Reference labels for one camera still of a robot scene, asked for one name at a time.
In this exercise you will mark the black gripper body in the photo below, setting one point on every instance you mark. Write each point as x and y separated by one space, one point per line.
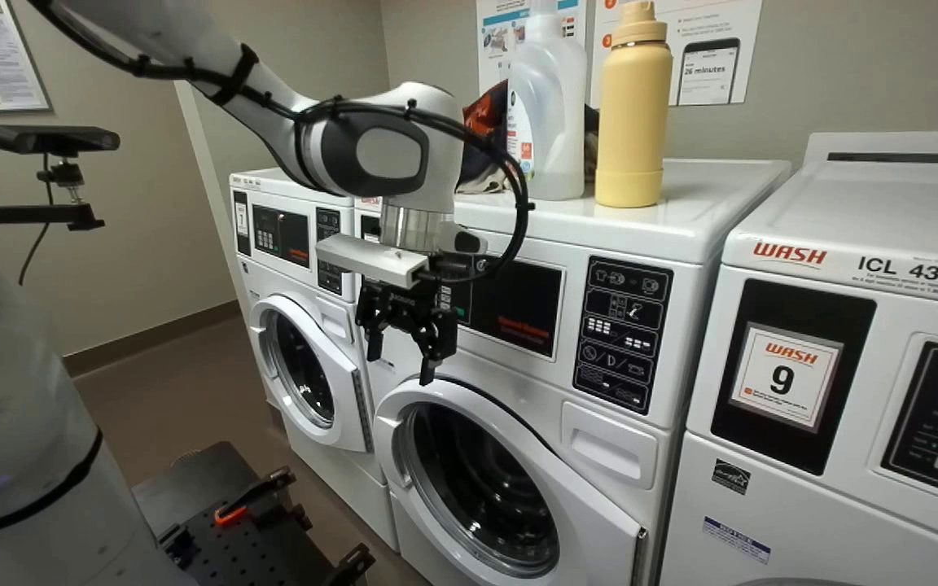
442 289

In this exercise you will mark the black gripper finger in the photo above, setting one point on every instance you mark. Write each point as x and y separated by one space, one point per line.
435 345
373 320

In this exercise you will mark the round glass washer door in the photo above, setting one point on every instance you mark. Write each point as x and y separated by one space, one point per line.
480 499
301 370

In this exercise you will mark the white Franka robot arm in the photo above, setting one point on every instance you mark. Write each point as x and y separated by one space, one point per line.
262 103

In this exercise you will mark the white washing machine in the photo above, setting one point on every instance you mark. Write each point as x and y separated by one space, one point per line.
262 188

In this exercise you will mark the white washing machine number 8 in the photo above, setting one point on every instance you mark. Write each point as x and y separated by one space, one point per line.
643 457

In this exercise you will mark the white washing machine number 9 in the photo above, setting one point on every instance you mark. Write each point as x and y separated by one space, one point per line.
814 509

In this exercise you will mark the clear detergent bottle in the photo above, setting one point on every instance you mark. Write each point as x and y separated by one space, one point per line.
552 130

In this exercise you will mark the yellow water bottle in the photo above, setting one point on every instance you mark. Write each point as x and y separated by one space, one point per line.
632 119

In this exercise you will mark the black robot cart platform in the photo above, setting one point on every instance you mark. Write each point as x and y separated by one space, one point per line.
262 557

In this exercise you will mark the wall poster with blue stripe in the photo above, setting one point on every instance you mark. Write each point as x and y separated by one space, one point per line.
504 34

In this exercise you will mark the wall poster with phone picture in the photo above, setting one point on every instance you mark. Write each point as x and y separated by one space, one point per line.
718 65

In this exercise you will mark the black stereo camera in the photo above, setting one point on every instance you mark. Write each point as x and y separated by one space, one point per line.
50 137

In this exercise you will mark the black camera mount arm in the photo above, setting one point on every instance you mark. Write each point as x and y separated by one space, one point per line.
14 213

